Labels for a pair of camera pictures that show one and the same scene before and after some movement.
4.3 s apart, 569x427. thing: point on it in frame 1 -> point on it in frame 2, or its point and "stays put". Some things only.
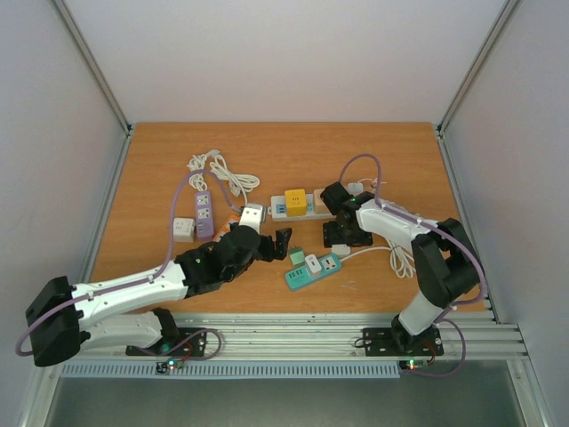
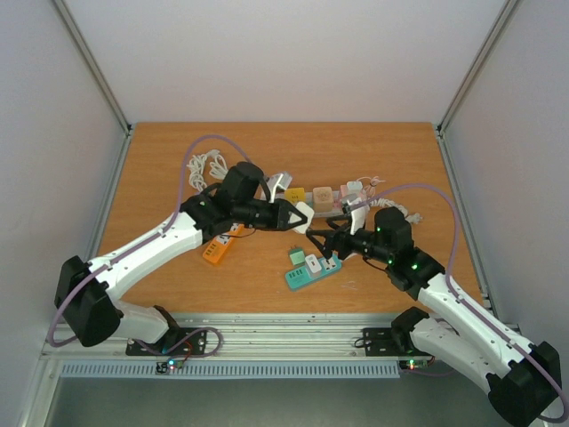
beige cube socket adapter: [319, 206] stays put
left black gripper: [281, 246] -> [281, 219]
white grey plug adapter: [313, 265] stays put
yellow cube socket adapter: [296, 202] stays put
